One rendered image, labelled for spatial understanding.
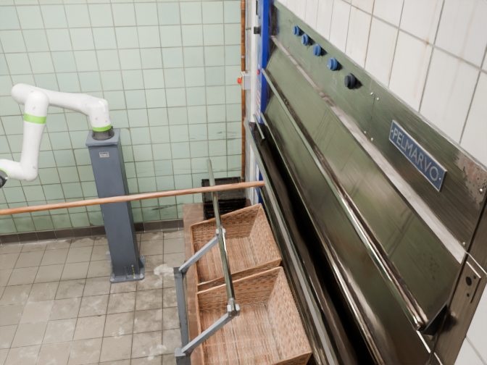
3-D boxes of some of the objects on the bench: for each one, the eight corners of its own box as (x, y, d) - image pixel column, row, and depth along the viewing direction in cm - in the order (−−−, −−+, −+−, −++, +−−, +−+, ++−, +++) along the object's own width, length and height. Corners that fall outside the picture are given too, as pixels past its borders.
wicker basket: (280, 300, 250) (282, 263, 236) (309, 391, 203) (314, 353, 188) (195, 311, 243) (192, 274, 229) (204, 408, 196) (201, 369, 181)
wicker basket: (261, 235, 301) (261, 201, 286) (281, 295, 254) (283, 258, 239) (190, 242, 294) (187, 208, 279) (197, 306, 247) (194, 269, 232)
